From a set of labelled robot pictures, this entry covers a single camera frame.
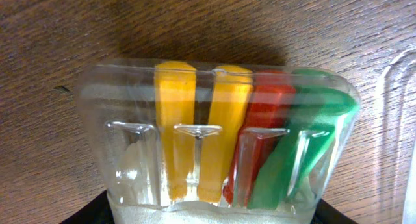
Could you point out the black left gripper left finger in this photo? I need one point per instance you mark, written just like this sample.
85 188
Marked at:
97 211

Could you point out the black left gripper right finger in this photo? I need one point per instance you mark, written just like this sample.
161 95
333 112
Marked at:
327 214

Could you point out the clear plastic storage box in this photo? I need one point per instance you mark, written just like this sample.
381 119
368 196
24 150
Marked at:
395 115

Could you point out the clear pack of coloured bits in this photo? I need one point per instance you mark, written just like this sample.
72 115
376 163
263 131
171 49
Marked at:
197 142

